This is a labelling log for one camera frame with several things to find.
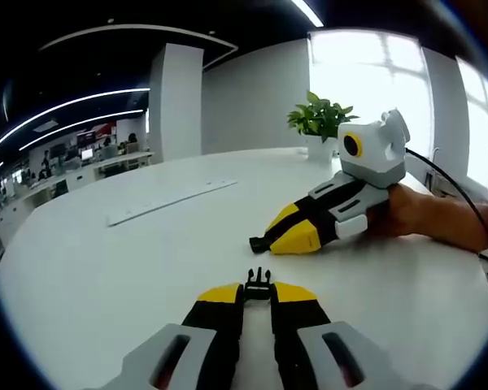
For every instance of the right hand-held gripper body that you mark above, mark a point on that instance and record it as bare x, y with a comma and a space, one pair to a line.
370, 154

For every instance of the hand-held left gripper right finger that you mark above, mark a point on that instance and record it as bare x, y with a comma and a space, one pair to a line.
305, 325

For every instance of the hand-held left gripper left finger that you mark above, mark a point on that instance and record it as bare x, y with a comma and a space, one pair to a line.
211, 321

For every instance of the black plastic buckle socket part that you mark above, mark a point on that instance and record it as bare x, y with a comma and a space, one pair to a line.
259, 245

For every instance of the black plastic buckle pronged part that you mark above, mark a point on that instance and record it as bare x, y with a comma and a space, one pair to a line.
258, 286

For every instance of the person's right hand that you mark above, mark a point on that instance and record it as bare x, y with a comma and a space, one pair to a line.
394, 211

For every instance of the green plant in white pot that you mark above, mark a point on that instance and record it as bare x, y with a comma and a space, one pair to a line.
321, 122

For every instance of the white office desk row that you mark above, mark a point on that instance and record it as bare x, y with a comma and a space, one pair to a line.
77, 174

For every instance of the small bright desk monitor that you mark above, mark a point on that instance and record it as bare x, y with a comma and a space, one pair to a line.
87, 154

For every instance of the white ceiling light strip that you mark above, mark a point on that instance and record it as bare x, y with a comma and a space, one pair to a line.
65, 107
81, 126

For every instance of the red wall display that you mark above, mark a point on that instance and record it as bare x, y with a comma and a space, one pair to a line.
95, 134

